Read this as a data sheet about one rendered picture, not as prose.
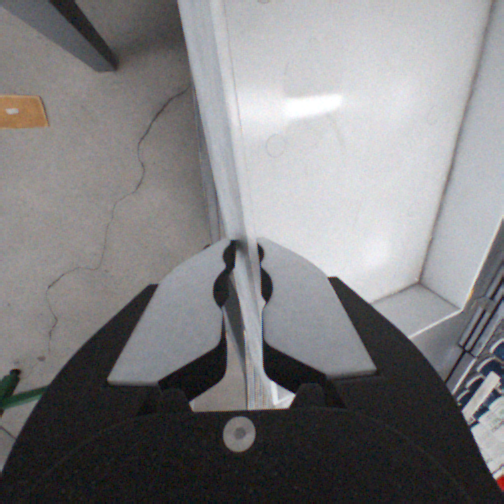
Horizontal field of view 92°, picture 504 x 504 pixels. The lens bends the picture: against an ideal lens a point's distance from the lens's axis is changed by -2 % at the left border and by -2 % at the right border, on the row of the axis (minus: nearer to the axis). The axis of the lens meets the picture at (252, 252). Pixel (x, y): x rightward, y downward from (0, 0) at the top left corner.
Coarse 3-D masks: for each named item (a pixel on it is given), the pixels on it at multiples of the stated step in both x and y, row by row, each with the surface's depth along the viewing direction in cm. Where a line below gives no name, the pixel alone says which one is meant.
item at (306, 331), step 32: (288, 256) 10; (288, 288) 9; (320, 288) 9; (288, 320) 7; (320, 320) 7; (288, 352) 6; (320, 352) 6; (352, 352) 6; (288, 384) 7; (320, 384) 6
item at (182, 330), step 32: (192, 256) 11; (224, 256) 11; (160, 288) 9; (192, 288) 9; (224, 288) 10; (160, 320) 8; (192, 320) 8; (128, 352) 7; (160, 352) 7; (192, 352) 7; (224, 352) 7; (128, 384) 6; (160, 384) 6; (192, 384) 7
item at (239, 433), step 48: (144, 432) 5; (192, 432) 5; (240, 432) 5; (288, 432) 4; (336, 432) 4; (384, 432) 4; (48, 480) 4; (96, 480) 4; (144, 480) 4; (192, 480) 4; (240, 480) 4; (288, 480) 4; (336, 480) 4; (384, 480) 4; (432, 480) 4
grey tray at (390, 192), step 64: (192, 0) 8; (256, 0) 11; (320, 0) 12; (384, 0) 13; (448, 0) 14; (192, 64) 11; (256, 64) 12; (320, 64) 13; (384, 64) 14; (448, 64) 16; (256, 128) 13; (320, 128) 15; (384, 128) 16; (448, 128) 18; (256, 192) 15; (320, 192) 17; (384, 192) 19; (448, 192) 21; (256, 256) 12; (320, 256) 20; (384, 256) 22; (448, 256) 23; (256, 320) 15
